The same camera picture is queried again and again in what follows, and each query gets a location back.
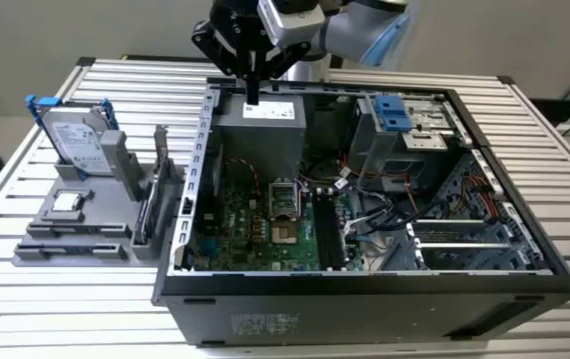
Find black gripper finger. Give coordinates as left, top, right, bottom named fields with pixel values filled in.
left=251, top=40, right=312, bottom=105
left=190, top=21, right=254, bottom=105

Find RAM stick with blue label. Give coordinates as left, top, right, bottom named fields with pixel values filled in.
left=17, top=243, right=121, bottom=252

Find black RAM slot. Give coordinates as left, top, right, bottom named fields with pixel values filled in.
left=326, top=188, right=345, bottom=271
left=312, top=188, right=329, bottom=271

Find dark RAM stick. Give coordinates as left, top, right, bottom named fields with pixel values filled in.
left=38, top=224, right=119, bottom=232

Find grey power supply box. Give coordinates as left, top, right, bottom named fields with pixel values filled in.
left=211, top=93, right=308, bottom=179

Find blue plastic bay latch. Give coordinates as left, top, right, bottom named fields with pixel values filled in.
left=373, top=95, right=413, bottom=132

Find grey metal disk bay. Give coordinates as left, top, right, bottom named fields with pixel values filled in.
left=348, top=95, right=469, bottom=191

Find hard disk in blue carrier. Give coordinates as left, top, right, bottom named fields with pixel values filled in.
left=23, top=95, right=119, bottom=182

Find CPU socket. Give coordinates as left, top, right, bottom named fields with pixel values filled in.
left=269, top=220, right=302, bottom=246

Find grey parts rack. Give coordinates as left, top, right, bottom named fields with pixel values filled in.
left=11, top=125, right=187, bottom=269

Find silver CPU chip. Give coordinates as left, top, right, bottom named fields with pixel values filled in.
left=51, top=193, right=85, bottom=212

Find green motherboard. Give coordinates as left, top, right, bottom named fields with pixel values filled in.
left=191, top=179, right=368, bottom=272

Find silver lower drive cage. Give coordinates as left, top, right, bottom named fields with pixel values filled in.
left=405, top=218, right=548, bottom=272

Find black open PC case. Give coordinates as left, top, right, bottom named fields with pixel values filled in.
left=149, top=76, right=570, bottom=347

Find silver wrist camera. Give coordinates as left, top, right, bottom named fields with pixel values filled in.
left=254, top=0, right=326, bottom=50

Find red black twisted wire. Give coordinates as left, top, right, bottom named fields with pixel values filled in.
left=222, top=158, right=261, bottom=197

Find metal socket cover frame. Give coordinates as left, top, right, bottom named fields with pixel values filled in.
left=266, top=178, right=298, bottom=221

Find thin orange data wire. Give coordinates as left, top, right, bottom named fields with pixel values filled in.
left=381, top=172, right=418, bottom=211

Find graphics card with metal bracket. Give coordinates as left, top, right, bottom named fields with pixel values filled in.
left=133, top=125, right=175, bottom=245

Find black cable bundle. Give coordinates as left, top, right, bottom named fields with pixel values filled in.
left=356, top=201, right=445, bottom=235

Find orange yellow power wires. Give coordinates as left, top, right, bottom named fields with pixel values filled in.
left=457, top=175, right=500, bottom=225

